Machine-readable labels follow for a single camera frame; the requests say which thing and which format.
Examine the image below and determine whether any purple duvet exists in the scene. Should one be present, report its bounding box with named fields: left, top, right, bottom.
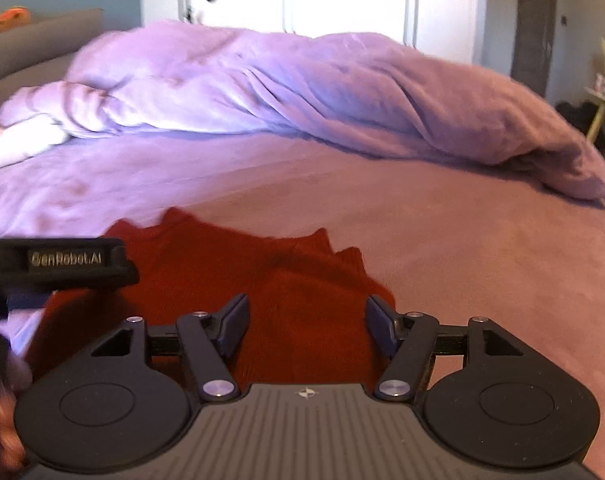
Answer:
left=0, top=19, right=605, bottom=201

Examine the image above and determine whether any grey headboard cushion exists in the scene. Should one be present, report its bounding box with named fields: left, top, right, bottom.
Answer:
left=0, top=8, right=104, bottom=121

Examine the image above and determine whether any orange plush toy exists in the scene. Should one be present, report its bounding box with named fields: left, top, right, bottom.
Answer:
left=0, top=6, right=36, bottom=35

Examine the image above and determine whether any person's left hand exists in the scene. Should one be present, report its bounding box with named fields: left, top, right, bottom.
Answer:
left=0, top=355, right=33, bottom=463

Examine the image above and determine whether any white pillow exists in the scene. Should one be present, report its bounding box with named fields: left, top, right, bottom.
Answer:
left=0, top=114, right=69, bottom=171

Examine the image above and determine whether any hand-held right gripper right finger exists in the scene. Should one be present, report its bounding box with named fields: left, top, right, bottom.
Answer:
left=367, top=295, right=526, bottom=402

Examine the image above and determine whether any dark wooden door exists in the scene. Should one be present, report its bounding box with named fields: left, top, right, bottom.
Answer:
left=513, top=0, right=558, bottom=98

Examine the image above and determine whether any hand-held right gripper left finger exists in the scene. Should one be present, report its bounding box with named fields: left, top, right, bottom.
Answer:
left=90, top=293, right=250, bottom=402

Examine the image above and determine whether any bed with purple sheet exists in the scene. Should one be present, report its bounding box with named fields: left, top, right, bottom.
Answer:
left=0, top=127, right=605, bottom=480

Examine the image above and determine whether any red knit sweater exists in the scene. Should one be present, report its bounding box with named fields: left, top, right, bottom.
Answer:
left=25, top=207, right=397, bottom=386

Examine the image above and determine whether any pale side table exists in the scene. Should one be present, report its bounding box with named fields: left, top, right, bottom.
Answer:
left=585, top=87, right=605, bottom=211

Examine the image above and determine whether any dark object by side table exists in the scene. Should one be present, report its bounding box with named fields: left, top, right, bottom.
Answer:
left=555, top=101, right=605, bottom=151

